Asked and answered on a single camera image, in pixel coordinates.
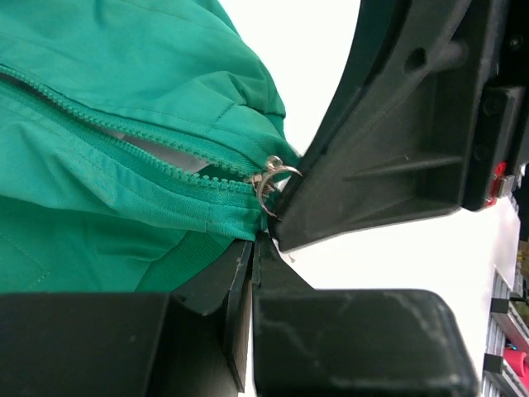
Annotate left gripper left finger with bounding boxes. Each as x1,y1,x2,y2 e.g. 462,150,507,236
169,240,253,391

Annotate green zip-up jacket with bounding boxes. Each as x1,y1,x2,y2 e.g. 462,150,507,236
1,1,299,293

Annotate silver zipper pull ring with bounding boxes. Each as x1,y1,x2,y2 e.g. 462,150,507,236
250,155,304,218

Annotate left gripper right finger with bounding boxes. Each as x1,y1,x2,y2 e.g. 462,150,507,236
251,232,312,289

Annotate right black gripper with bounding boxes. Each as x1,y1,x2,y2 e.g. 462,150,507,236
272,1,528,251

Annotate aluminium frame rail right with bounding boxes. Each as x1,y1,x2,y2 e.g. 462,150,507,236
481,198,529,397

